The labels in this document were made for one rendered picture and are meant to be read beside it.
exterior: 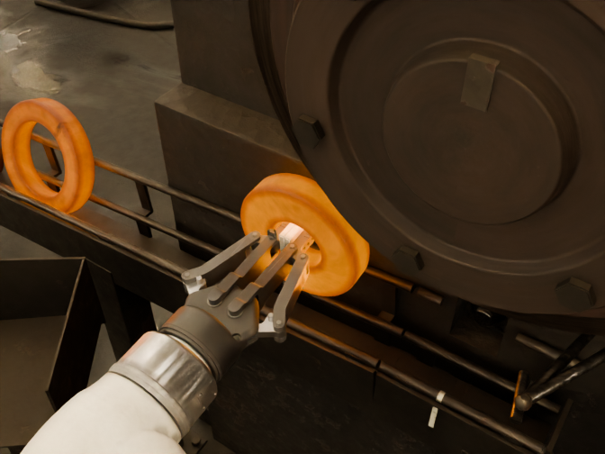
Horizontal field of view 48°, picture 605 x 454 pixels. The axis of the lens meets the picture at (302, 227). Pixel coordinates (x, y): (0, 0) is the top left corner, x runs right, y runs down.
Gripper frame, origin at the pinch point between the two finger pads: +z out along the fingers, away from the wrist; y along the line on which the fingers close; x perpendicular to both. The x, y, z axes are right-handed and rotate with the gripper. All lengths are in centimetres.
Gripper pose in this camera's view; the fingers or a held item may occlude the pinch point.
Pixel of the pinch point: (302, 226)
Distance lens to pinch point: 75.7
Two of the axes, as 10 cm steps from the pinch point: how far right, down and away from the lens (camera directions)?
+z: 5.5, -6.2, 5.7
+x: -0.3, -6.9, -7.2
